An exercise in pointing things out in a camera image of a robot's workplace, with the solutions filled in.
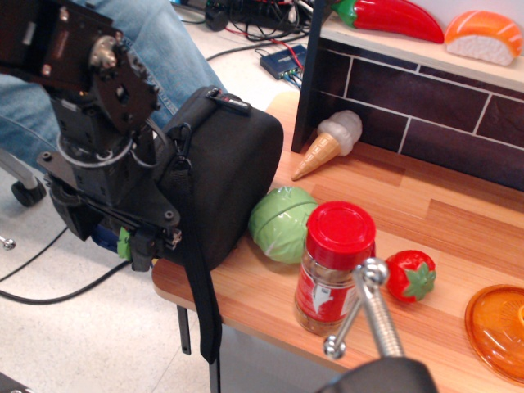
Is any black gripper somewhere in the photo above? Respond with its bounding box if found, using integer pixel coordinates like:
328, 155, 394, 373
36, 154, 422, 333
39, 34, 180, 272

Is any black zipper camera bag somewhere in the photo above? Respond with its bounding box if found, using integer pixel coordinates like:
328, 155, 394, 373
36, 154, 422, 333
155, 86, 283, 364

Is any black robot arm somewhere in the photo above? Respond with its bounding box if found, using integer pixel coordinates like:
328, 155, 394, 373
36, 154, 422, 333
1, 1, 179, 272

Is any blue clamp with black grip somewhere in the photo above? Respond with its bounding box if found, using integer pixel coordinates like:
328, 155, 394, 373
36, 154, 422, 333
90, 224, 155, 264

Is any office chair caster wheel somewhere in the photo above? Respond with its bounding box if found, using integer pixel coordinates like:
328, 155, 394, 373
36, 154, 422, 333
11, 179, 47, 207

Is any small silver metal knob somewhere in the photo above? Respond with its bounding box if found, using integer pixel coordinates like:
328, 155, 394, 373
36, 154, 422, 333
0, 237, 16, 251

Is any black table leg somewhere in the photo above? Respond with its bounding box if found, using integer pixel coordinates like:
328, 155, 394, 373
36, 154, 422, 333
177, 305, 192, 355

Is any person's leg in jeans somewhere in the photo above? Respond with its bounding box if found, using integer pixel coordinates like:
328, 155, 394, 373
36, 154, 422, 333
1, 0, 223, 168

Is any green toy cabbage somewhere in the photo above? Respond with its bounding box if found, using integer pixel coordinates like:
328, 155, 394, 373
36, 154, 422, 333
248, 186, 318, 264

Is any red lid spice jar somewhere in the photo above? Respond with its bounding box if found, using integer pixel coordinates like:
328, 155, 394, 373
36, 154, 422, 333
295, 201, 376, 337

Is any toy ice cream cone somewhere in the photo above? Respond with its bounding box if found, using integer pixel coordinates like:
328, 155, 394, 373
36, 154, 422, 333
291, 110, 363, 181

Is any silver metal clamp screw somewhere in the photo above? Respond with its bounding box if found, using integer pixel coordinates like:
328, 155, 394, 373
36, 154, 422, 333
323, 257, 404, 360

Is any red toy strawberry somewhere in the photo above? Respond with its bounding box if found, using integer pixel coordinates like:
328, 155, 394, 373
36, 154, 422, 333
386, 250, 436, 303

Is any black clamp body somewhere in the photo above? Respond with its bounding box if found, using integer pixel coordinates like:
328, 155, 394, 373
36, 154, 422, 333
318, 357, 438, 392

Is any dark brick pattern shelf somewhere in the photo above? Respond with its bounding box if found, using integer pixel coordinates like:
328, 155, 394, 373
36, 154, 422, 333
291, 1, 523, 190

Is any red toy chili pepper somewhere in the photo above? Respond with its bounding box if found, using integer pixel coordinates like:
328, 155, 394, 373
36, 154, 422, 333
331, 0, 445, 44

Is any orange plastic lid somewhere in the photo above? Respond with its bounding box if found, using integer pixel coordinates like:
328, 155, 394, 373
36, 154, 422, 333
464, 285, 523, 385

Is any toy salmon sushi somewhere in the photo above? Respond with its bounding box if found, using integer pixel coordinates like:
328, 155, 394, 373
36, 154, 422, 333
445, 10, 523, 66

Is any black floor cable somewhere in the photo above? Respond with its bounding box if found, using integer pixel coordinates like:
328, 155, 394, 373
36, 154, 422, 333
0, 227, 131, 306

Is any blue network switch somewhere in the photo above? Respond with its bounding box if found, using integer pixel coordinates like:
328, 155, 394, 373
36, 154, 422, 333
260, 45, 307, 79

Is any tangle of cables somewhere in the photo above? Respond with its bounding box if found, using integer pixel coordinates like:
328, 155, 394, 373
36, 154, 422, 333
179, 0, 316, 56

